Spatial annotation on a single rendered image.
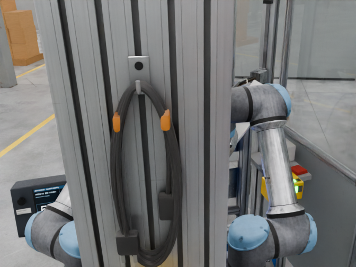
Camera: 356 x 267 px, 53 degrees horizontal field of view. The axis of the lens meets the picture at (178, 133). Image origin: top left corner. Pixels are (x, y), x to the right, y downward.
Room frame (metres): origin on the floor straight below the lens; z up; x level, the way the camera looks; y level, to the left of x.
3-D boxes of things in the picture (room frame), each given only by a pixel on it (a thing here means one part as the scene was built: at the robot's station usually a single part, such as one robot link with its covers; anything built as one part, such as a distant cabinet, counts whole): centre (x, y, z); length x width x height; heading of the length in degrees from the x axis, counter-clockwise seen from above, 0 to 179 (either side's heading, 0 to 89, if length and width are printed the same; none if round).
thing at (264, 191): (1.41, -0.47, 1.02); 0.16 x 0.10 x 0.11; 104
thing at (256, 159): (1.93, -0.61, 0.85); 0.36 x 0.24 x 0.03; 14
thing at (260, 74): (2.16, -0.51, 1.35); 0.10 x 0.07 x 0.09; 139
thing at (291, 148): (2.01, -0.62, 0.92); 0.17 x 0.16 x 0.11; 104
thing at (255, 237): (0.85, -0.20, 1.20); 0.13 x 0.12 x 0.14; 102
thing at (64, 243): (0.85, 0.30, 1.20); 0.13 x 0.12 x 0.14; 59
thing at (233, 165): (1.99, -0.37, 0.73); 0.15 x 0.09 x 0.22; 104
